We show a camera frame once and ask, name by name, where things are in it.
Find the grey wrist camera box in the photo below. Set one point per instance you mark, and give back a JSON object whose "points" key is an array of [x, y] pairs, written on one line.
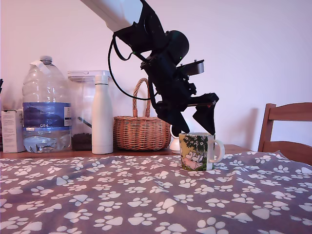
{"points": [[195, 68]]}

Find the clear plastic jar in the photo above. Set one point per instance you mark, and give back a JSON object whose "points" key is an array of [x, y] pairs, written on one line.
{"points": [[81, 107]]}

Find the large clear water bottle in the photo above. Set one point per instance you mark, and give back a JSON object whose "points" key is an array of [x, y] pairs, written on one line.
{"points": [[46, 97]]}

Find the illustrated white coffee mug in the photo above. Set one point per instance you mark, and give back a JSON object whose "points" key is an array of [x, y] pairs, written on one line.
{"points": [[195, 151]]}

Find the white insulated bottle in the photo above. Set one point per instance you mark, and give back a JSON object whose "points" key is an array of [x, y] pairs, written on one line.
{"points": [[103, 117]]}

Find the dark thin sticks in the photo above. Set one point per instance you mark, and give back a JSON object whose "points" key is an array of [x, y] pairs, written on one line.
{"points": [[1, 85]]}

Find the small white round camera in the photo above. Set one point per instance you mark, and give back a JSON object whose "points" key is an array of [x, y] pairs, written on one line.
{"points": [[175, 146]]}

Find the woven wicker basket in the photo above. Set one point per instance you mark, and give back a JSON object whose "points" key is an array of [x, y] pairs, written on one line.
{"points": [[142, 132]]}

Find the grey paw print tablecloth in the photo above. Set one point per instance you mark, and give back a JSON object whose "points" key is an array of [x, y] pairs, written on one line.
{"points": [[146, 195]]}

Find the brown wooden chair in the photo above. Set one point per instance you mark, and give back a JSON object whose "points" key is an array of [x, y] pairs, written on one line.
{"points": [[287, 114]]}

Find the white cardboard box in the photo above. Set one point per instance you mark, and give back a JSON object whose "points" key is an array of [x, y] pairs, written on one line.
{"points": [[12, 131]]}

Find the dark measuring scoop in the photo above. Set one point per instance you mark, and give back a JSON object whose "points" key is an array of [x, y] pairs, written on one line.
{"points": [[85, 122]]}

